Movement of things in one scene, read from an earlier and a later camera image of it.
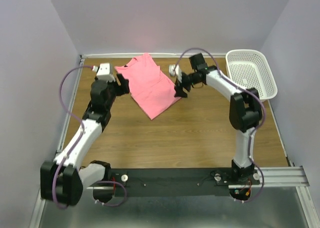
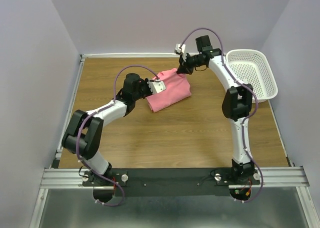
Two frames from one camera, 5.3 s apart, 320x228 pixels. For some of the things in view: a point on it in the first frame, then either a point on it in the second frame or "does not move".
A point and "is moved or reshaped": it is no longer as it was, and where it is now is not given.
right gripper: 178,89 → 183,67
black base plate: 169,182 does not move
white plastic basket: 252,68 does not move
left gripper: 123,88 → 145,83
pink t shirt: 153,91 is moved or reshaped
